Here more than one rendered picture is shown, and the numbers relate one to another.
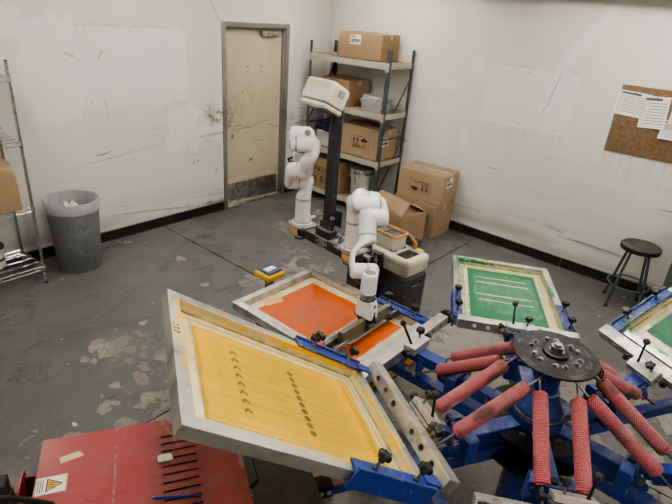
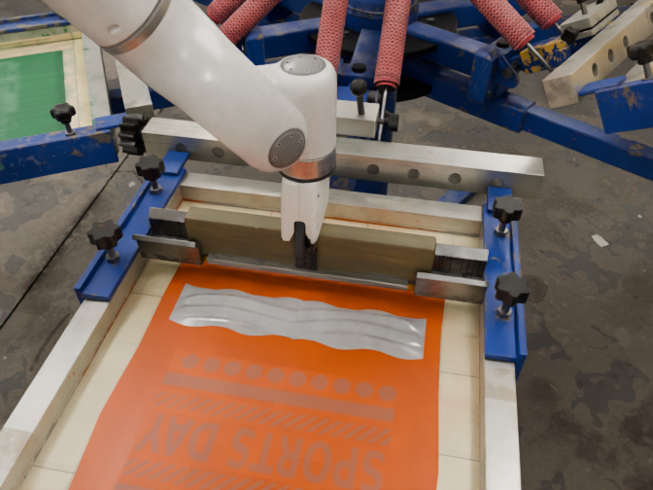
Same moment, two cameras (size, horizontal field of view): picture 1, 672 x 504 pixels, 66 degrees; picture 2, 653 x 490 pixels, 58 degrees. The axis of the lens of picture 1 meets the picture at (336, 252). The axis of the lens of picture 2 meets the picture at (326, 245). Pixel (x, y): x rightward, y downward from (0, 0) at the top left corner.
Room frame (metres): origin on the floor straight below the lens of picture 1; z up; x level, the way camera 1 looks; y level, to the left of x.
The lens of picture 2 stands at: (2.34, 0.38, 1.61)
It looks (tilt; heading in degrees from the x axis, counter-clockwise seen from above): 44 degrees down; 242
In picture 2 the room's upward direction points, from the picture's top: straight up
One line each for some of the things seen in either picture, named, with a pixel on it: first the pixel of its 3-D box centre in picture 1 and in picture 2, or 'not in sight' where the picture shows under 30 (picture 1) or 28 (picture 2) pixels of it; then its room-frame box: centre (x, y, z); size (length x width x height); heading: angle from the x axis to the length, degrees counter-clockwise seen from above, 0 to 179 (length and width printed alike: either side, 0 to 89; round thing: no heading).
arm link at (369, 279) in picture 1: (370, 278); (272, 111); (2.11, -0.17, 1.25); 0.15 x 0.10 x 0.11; 7
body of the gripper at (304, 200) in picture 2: (366, 306); (307, 191); (2.08, -0.16, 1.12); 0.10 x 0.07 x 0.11; 51
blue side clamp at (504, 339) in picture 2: not in sight; (498, 283); (1.85, 0.00, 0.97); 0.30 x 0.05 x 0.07; 51
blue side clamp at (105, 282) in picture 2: (399, 313); (140, 234); (2.28, -0.35, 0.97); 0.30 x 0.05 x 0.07; 51
